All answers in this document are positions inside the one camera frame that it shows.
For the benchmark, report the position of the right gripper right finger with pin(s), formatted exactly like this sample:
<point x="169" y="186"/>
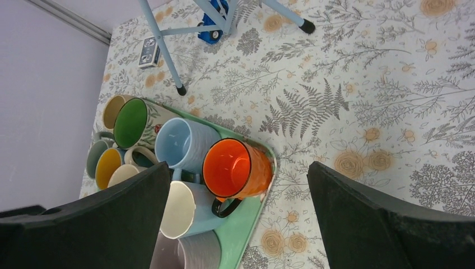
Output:
<point x="362" y="227"/>

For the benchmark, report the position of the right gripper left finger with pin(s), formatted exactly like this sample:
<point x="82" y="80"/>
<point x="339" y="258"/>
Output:
<point x="113" y="228"/>

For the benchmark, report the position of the blue butterfly mug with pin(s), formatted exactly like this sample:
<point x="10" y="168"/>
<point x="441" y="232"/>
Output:
<point x="108" y="162"/>

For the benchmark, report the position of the light blue faceted mug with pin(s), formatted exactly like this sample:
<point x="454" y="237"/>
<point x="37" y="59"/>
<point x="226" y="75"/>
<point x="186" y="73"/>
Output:
<point x="188" y="211"/>

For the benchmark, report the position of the grey blue mug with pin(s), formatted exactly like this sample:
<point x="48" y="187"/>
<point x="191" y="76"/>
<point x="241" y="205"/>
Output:
<point x="101" y="141"/>

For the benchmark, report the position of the lilac mug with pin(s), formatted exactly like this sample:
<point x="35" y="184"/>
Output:
<point x="192" y="252"/>

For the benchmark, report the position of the light blue ribbed mug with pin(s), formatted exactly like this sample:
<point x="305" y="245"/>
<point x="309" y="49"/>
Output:
<point x="183" y="144"/>

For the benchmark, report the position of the cream mug green inside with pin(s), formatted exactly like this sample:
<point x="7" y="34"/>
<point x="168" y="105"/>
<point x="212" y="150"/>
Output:
<point x="138" y="123"/>

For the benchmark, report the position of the beige mug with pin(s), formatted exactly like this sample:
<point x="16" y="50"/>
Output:
<point x="112" y="108"/>

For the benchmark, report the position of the orange mug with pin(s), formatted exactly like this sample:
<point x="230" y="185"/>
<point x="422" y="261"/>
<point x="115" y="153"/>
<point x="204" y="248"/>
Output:
<point x="232" y="171"/>

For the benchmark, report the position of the green floral tray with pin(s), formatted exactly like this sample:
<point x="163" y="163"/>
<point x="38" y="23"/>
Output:
<point x="238" y="227"/>

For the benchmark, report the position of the floral tablecloth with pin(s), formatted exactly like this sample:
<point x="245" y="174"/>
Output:
<point x="382" y="92"/>

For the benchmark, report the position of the playing card deck box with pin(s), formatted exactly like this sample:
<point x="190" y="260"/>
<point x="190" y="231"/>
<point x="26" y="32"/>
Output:
<point x="150" y="53"/>

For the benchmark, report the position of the blue toy car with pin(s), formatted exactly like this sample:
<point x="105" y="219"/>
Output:
<point x="213" y="37"/>

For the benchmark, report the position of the blue tripod stand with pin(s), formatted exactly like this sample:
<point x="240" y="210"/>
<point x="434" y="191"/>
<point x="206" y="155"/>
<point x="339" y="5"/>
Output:
<point x="225" y="25"/>

